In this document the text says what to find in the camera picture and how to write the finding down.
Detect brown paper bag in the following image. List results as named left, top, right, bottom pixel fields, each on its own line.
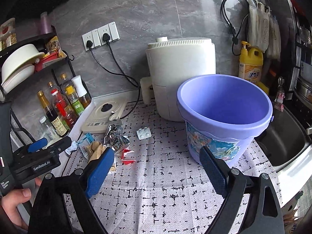
left=86, top=141, right=108, bottom=163

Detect red white carton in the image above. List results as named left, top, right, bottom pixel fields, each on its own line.
left=121, top=148, right=136, bottom=165

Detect blue white medicine box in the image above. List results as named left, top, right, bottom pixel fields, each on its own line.
left=77, top=133, right=95, bottom=160

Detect silver foil snack bag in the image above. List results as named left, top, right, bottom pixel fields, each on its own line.
left=104, top=118, right=130, bottom=152

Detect white blue paper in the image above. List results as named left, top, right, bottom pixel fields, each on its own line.
left=65, top=141, right=78, bottom=157

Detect person's left hand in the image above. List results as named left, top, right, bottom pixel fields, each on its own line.
left=1, top=188, right=32, bottom=233

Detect white cap clear jar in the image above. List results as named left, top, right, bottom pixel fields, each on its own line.
left=39, top=116, right=59, bottom=142

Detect dark soy sauce bottle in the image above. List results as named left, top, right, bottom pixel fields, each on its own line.
left=37, top=90, right=68, bottom=137

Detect red cap oil bottle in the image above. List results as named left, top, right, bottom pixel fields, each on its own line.
left=51, top=89, right=78, bottom=130

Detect patterned table mat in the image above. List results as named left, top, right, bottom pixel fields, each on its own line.
left=58, top=99, right=284, bottom=234

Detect purple plastic bucket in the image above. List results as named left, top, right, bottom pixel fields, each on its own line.
left=177, top=74, right=273, bottom=167

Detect white induction cooker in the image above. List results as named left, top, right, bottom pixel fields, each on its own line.
left=81, top=98, right=126, bottom=134

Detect yellow cap green label bottle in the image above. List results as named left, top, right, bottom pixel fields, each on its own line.
left=66, top=85, right=85, bottom=116

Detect gold cap clear bottle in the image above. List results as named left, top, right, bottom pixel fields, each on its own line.
left=60, top=73, right=73, bottom=95

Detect white top oil dispenser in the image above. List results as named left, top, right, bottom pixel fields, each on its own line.
left=71, top=75, right=91, bottom=108

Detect white plate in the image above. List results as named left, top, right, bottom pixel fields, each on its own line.
left=2, top=64, right=35, bottom=94

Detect steel sink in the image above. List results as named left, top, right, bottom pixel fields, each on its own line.
left=255, top=98, right=311, bottom=172

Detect large white bowl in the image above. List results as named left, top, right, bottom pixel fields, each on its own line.
left=2, top=44, right=45, bottom=82

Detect black metal rack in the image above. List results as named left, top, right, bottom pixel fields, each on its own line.
left=1, top=31, right=80, bottom=139

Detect red container on rack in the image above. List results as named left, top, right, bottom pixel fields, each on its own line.
left=34, top=53, right=58, bottom=73

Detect snack packet on rack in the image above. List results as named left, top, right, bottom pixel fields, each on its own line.
left=45, top=36, right=67, bottom=58

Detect yellow detergent bottle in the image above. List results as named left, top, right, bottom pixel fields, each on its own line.
left=238, top=41, right=263, bottom=84

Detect white air fryer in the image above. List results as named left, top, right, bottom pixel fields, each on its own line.
left=140, top=36, right=216, bottom=122

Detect right side dish rack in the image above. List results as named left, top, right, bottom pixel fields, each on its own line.
left=287, top=0, right=311, bottom=109

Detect hanging cloth bags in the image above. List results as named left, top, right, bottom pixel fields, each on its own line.
left=247, top=0, right=281, bottom=61

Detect left black power cable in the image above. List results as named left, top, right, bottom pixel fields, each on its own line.
left=86, top=40, right=141, bottom=88

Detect black power cable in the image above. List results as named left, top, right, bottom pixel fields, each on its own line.
left=102, top=33, right=142, bottom=120
left=86, top=40, right=141, bottom=88

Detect left wall socket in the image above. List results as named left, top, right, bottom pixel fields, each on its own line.
left=82, top=29, right=102, bottom=51

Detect wall socket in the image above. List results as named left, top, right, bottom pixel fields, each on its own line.
left=97, top=22, right=120, bottom=45
left=82, top=29, right=102, bottom=51

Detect right black power cable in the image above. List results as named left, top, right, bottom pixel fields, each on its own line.
left=102, top=33, right=142, bottom=120

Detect black hanging cable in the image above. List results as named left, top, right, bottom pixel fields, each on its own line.
left=220, top=0, right=251, bottom=57

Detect right wall socket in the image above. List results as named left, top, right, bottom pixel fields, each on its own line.
left=97, top=22, right=120, bottom=45

